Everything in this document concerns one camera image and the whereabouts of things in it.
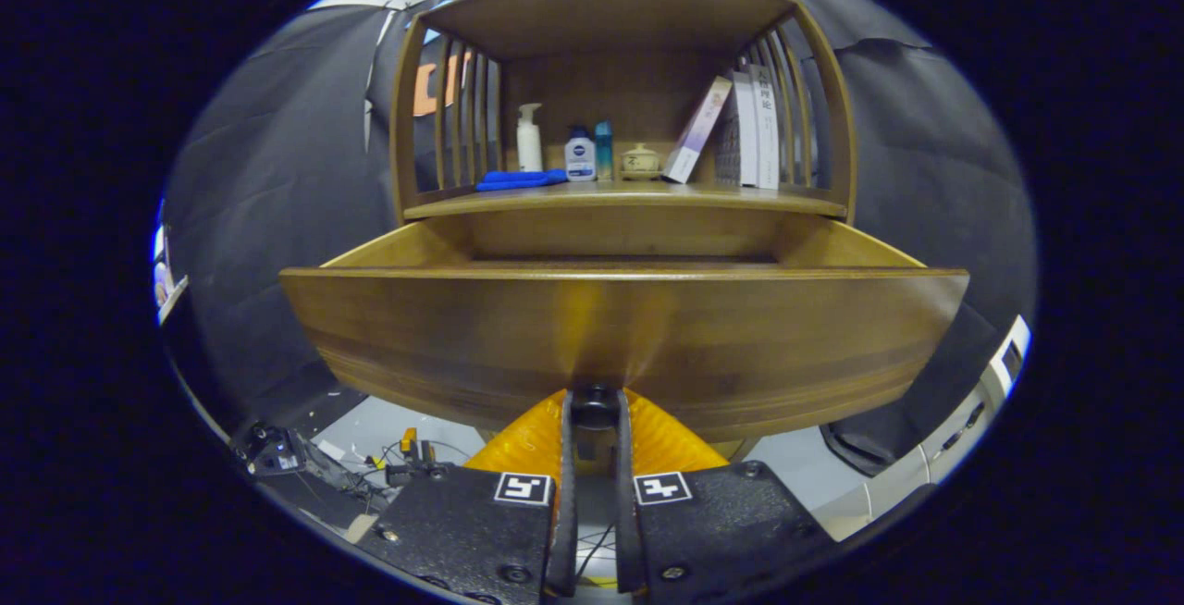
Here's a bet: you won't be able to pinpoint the white appliance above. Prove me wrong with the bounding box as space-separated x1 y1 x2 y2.
814 314 1032 543

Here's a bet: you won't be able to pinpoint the yellow black tool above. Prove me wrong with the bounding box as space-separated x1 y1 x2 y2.
365 426 454 488

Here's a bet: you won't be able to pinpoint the black drawer knob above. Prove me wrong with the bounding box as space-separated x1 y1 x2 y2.
572 386 621 430

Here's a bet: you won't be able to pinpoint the white pump bottle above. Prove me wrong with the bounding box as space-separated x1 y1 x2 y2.
516 103 544 173

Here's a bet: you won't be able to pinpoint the purple white leaning book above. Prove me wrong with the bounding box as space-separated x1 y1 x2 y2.
661 76 734 185

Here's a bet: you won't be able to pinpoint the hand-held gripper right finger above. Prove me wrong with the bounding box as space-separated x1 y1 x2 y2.
615 388 838 604

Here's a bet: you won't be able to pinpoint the black electronic box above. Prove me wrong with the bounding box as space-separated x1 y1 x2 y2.
242 422 311 478

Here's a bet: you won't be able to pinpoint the wooden drawer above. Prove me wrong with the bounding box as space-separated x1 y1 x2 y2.
279 216 970 444

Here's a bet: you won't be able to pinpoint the white lotion bottle blue cap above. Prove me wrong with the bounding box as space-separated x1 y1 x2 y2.
565 127 598 182

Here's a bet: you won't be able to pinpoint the wooden countertop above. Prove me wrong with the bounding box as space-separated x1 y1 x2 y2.
404 179 847 220

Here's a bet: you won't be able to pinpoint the dark cover book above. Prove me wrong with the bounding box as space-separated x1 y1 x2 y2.
714 78 759 187

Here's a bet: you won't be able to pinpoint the beige lidded teacup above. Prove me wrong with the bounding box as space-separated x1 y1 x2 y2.
620 143 662 181

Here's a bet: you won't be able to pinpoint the blue folded cloth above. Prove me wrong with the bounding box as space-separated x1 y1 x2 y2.
475 169 569 192

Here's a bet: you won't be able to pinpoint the white book black characters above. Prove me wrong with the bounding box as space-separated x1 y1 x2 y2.
747 64 781 190

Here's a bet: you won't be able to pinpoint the wooden cabinet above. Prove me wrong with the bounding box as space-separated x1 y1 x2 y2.
388 0 857 222

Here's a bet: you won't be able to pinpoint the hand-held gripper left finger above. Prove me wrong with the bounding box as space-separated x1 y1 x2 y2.
356 388 579 604

